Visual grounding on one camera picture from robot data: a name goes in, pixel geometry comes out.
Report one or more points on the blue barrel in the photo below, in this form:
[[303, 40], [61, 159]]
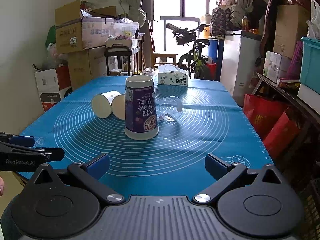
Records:
[[215, 52]]

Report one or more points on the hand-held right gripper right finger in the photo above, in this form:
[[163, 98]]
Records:
[[215, 165]]

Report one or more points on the dark side table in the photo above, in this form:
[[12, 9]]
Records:
[[295, 100]]

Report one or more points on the blue silicone mat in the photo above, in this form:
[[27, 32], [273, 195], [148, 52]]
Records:
[[187, 142]]

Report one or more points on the white printed cardboard box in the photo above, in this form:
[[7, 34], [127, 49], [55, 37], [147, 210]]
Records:
[[75, 36]]

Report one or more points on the red bucket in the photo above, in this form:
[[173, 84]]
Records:
[[212, 71]]

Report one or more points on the white tissue box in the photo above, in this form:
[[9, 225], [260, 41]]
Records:
[[172, 80]]

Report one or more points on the white paper cup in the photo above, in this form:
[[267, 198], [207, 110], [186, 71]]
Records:
[[118, 107], [101, 105]]

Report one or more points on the black bicycle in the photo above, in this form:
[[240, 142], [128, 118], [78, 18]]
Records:
[[197, 55]]

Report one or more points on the clear plastic packaging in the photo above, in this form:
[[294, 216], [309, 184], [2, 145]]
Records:
[[126, 28]]

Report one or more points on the open brown cardboard box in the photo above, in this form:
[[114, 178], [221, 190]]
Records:
[[67, 10]]

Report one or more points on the small white printed box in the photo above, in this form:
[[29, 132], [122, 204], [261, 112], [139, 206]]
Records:
[[273, 65]]

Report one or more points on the clear plastic cup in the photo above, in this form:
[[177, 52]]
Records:
[[172, 105]]

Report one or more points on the green bag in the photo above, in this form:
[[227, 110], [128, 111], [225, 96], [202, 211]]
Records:
[[50, 36]]

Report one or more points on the teal plastic crate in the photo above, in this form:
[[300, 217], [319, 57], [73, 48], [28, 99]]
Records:
[[311, 65]]

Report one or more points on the orange drink bottle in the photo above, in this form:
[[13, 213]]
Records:
[[245, 23]]

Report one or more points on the person's left hand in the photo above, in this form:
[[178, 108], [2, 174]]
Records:
[[1, 186]]

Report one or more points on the tall brown cardboard box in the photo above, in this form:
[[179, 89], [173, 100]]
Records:
[[85, 67]]

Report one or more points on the red paper bag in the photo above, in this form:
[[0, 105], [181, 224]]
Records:
[[262, 115], [282, 135]]

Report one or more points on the floral fabric bag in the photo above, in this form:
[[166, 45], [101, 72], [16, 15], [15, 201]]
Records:
[[222, 20]]

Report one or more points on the grey curtain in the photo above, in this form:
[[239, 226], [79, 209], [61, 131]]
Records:
[[130, 0]]

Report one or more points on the white chest freezer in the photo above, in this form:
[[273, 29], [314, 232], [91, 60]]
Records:
[[235, 62]]

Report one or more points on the white plastic bag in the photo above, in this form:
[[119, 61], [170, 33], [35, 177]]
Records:
[[314, 22], [55, 52]]

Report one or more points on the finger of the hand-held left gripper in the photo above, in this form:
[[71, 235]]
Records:
[[22, 141], [53, 154]]

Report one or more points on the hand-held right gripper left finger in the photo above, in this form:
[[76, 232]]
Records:
[[98, 166]]

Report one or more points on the white and red box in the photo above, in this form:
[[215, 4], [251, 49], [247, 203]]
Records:
[[50, 87]]

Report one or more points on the purple printed paper cup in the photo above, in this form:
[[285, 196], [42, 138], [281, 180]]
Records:
[[140, 110]]

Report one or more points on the black cart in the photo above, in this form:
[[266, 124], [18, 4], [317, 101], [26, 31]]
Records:
[[120, 48]]

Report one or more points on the wooden chair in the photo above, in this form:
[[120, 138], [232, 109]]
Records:
[[163, 56]]

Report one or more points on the large brown cardboard box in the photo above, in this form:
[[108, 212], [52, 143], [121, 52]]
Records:
[[290, 30]]

